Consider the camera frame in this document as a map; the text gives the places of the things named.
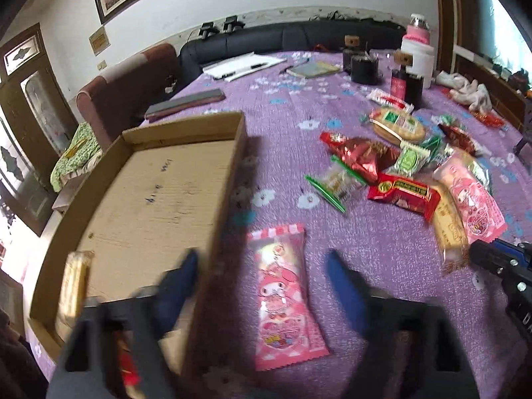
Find red gold candy bar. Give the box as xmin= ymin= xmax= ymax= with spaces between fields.
xmin=114 ymin=332 xmax=140 ymax=388

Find yellow cracker pack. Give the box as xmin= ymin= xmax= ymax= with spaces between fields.
xmin=55 ymin=250 xmax=94 ymax=342

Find red cake snack pack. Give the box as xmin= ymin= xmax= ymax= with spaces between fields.
xmin=367 ymin=173 xmax=441 ymax=222

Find pink cartoon snack pack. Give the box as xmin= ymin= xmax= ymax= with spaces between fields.
xmin=248 ymin=223 xmax=329 ymax=372

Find dark red foil snack bag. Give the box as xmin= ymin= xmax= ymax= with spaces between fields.
xmin=319 ymin=132 xmax=400 ymax=185

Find clear green-edged snack pack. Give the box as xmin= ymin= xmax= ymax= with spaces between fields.
xmin=305 ymin=156 xmax=367 ymax=214

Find purple floral tablecloth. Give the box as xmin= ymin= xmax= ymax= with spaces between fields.
xmin=140 ymin=67 xmax=527 ymax=398

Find dark red small snack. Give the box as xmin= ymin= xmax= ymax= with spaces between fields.
xmin=437 ymin=123 xmax=482 ymax=157

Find light green snack pack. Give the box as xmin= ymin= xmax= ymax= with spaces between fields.
xmin=387 ymin=141 xmax=431 ymax=178

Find cardboard tray box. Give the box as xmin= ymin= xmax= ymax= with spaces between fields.
xmin=28 ymin=112 xmax=246 ymax=376

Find white gloves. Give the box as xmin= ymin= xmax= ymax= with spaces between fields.
xmin=435 ymin=71 xmax=492 ymax=113

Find round cracker pack green label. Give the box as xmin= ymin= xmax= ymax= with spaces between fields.
xmin=361 ymin=107 xmax=426 ymax=146

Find red black canister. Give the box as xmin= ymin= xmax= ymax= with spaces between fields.
xmin=390 ymin=68 xmax=424 ymax=110

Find green floral cloth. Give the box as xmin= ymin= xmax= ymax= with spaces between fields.
xmin=50 ymin=122 xmax=103 ymax=193

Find red white sachet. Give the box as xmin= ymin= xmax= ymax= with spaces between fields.
xmin=366 ymin=88 xmax=414 ymax=113

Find white plastic jar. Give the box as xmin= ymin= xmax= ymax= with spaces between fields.
xmin=400 ymin=39 xmax=435 ymax=89

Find black cup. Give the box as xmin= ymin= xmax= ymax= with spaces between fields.
xmin=351 ymin=55 xmax=380 ymax=85

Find wooden glass door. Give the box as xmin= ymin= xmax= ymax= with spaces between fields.
xmin=1 ymin=24 xmax=78 ymax=235

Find maroon armchair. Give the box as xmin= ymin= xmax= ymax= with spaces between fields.
xmin=76 ymin=43 xmax=178 ymax=150

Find pink thermos bottle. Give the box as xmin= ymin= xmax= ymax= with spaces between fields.
xmin=405 ymin=14 xmax=430 ymax=45

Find green notebook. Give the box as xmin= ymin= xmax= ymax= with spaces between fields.
xmin=286 ymin=61 xmax=341 ymax=78

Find white paper sheets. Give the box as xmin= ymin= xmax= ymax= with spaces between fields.
xmin=203 ymin=52 xmax=286 ymax=82

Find black sofa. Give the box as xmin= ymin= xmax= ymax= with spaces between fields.
xmin=178 ymin=18 xmax=406 ymax=87

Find black pen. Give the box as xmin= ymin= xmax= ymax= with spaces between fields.
xmin=220 ymin=62 xmax=269 ymax=79

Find small wall plaque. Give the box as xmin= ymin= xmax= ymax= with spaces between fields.
xmin=88 ymin=25 xmax=110 ymax=56

